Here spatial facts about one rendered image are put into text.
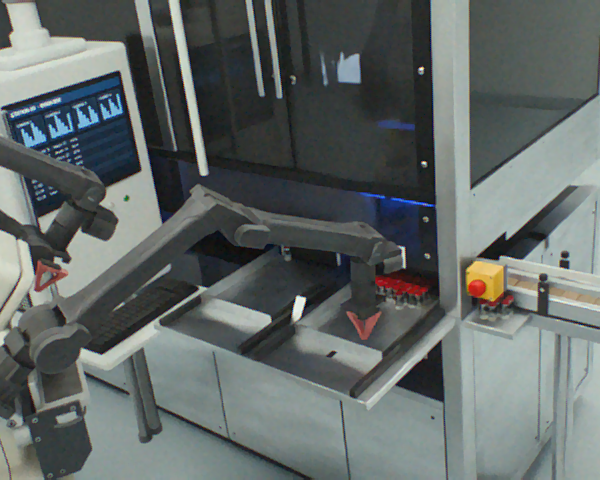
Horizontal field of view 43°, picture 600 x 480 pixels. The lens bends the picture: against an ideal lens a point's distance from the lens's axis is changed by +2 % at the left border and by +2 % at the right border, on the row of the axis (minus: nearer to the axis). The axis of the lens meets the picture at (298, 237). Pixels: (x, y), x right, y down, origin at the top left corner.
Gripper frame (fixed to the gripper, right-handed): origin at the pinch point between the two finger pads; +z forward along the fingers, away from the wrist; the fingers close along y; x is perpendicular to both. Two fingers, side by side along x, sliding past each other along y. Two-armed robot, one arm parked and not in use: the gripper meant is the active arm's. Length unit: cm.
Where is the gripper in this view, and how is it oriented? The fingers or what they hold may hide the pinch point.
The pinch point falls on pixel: (364, 335)
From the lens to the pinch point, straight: 180.4
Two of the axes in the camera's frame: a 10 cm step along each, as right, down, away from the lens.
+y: 6.4, -2.8, 7.2
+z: 0.4, 9.4, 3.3
